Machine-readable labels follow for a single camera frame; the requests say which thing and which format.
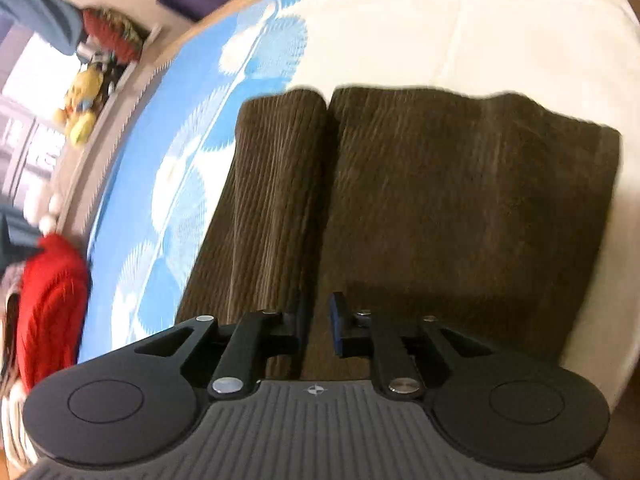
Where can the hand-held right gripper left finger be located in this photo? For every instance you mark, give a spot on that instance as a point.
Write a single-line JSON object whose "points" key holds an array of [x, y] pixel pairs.
{"points": [[287, 330]]}

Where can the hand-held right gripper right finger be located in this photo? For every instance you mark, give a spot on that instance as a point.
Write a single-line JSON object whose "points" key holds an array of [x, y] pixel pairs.
{"points": [[335, 325]]}

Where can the red folded blanket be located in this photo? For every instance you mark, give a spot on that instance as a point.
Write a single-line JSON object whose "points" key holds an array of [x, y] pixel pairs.
{"points": [[50, 300]]}

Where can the white plush toy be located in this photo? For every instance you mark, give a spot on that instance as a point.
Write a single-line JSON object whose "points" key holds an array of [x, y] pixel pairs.
{"points": [[47, 222]]}

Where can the teal shark plush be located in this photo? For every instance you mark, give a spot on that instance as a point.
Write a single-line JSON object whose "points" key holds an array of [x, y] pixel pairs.
{"points": [[15, 235]]}

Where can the cream folded blanket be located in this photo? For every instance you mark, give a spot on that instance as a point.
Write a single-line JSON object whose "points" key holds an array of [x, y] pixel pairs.
{"points": [[10, 410]]}

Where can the black and white striped plush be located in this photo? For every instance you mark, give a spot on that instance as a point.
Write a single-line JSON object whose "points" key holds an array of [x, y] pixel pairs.
{"points": [[107, 72]]}

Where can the yellow bear plush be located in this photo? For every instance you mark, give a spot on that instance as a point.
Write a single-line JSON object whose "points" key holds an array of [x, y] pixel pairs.
{"points": [[85, 87]]}

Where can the window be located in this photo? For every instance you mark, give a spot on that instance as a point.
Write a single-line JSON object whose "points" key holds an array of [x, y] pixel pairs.
{"points": [[25, 110]]}

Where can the dark red cushion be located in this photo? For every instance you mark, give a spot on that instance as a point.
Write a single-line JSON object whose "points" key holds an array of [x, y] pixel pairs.
{"points": [[110, 30]]}

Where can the blue curtain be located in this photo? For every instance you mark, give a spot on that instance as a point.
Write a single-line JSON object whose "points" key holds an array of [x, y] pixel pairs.
{"points": [[35, 5]]}

